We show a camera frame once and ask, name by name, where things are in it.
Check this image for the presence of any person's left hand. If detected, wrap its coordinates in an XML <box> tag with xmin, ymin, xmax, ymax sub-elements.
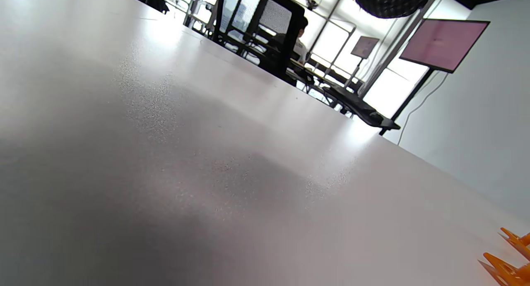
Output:
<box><xmin>333</xmin><ymin>0</ymin><xmax>437</xmax><ymax>19</ymax></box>

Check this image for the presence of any small flat screen monitor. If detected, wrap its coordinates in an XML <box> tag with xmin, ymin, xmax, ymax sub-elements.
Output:
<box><xmin>351</xmin><ymin>36</ymin><xmax>380</xmax><ymax>60</ymax></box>

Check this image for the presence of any black mesh office chair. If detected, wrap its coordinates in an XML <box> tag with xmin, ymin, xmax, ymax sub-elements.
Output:
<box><xmin>213</xmin><ymin>0</ymin><xmax>306</xmax><ymax>87</ymax></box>

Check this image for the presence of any orange test tube rack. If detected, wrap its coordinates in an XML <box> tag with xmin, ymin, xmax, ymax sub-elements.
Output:
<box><xmin>478</xmin><ymin>227</ymin><xmax>530</xmax><ymax>286</ymax></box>

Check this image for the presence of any black rolling workstation stand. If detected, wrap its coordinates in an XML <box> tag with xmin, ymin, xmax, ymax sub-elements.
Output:
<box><xmin>323</xmin><ymin>69</ymin><xmax>435</xmax><ymax>136</ymax></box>

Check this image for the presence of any large flat screen monitor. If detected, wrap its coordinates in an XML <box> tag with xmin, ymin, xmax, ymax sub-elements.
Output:
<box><xmin>399</xmin><ymin>18</ymin><xmax>491</xmax><ymax>74</ymax></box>

